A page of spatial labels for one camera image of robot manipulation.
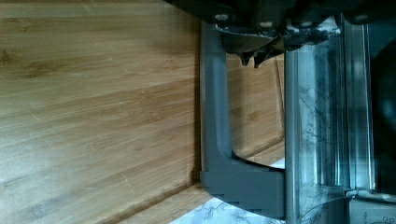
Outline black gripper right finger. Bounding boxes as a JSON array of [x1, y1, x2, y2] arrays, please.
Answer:
[[253, 18, 341, 68]]

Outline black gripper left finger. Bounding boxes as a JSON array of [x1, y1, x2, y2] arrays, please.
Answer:
[[215, 23, 277, 65]]

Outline bamboo cutting board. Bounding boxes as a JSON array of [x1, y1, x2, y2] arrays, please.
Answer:
[[0, 0, 286, 224]]

